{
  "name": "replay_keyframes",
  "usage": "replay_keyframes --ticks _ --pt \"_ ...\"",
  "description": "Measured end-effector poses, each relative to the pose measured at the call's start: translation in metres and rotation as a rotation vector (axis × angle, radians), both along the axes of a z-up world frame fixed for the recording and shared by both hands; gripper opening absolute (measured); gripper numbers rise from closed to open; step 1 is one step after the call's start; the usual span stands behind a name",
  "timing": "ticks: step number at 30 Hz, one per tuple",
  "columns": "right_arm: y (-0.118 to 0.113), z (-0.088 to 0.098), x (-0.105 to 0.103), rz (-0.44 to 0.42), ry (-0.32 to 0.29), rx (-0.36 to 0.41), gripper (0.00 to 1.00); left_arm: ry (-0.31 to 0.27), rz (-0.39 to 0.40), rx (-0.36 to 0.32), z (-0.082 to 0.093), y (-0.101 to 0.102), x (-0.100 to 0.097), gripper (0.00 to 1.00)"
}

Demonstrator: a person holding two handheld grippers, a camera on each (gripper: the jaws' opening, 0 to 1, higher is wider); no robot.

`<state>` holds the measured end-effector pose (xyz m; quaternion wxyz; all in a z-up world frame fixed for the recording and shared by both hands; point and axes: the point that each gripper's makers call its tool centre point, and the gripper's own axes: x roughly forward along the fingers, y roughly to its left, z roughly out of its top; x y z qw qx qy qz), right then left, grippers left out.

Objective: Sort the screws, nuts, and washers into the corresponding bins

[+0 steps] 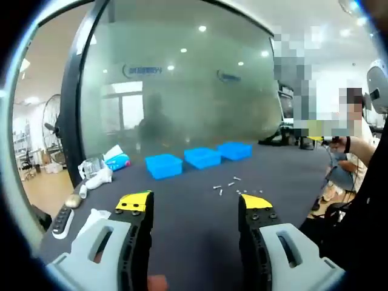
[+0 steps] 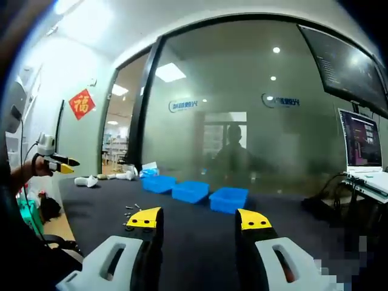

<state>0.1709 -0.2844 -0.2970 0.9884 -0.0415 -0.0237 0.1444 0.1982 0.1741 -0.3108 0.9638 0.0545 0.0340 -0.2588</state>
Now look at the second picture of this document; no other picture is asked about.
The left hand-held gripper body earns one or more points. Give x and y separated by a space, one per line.
47 144

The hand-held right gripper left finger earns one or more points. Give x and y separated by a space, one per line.
134 252

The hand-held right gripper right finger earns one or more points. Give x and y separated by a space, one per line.
266 257

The screws nuts and washers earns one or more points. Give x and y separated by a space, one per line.
128 207

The blue plastic bin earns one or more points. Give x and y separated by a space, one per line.
228 198
159 183
190 191

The person's left hand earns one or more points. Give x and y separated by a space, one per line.
45 168

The black vertical bar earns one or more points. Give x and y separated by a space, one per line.
60 127

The large white game controller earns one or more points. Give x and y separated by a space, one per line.
86 181

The brown oval object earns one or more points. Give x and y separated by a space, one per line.
102 176

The black bag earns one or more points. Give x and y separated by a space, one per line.
50 207

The white cylinder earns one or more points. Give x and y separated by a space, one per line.
111 176

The grey chest device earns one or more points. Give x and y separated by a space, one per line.
13 103

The green bag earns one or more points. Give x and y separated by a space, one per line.
28 212

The glass mug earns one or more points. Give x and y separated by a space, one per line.
128 167

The black chair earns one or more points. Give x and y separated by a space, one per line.
63 242

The tissue pack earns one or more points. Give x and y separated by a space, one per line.
150 170

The person in black shirt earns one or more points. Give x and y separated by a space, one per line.
30 266

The open laptop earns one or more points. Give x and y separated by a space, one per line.
360 142

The red paper wall decoration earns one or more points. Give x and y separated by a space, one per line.
82 104

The black glass wall frame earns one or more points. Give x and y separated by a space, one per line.
148 100

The wall monitor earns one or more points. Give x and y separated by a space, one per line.
345 66

